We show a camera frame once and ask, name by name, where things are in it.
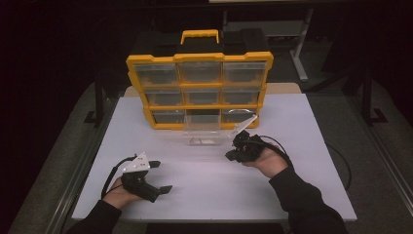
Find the clear plastic drawer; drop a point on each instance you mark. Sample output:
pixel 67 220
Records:
pixel 203 128

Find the grid of clear organizer drawers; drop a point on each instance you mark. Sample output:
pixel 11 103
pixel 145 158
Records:
pixel 157 74

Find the white desk frame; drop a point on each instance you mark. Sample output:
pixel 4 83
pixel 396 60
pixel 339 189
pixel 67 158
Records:
pixel 300 48

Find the black metal stand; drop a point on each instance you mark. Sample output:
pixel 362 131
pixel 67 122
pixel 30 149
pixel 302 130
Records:
pixel 97 104
pixel 368 97

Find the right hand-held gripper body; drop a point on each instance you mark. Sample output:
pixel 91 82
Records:
pixel 248 148

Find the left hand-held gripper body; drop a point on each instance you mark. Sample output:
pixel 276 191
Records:
pixel 138 183

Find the yellow and black organizer cabinet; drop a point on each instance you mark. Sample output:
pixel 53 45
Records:
pixel 201 58

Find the person's right hand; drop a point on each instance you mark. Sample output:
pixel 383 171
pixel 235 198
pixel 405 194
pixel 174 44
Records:
pixel 269 161

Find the person's left hand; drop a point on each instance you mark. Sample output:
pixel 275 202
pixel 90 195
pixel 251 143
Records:
pixel 118 196

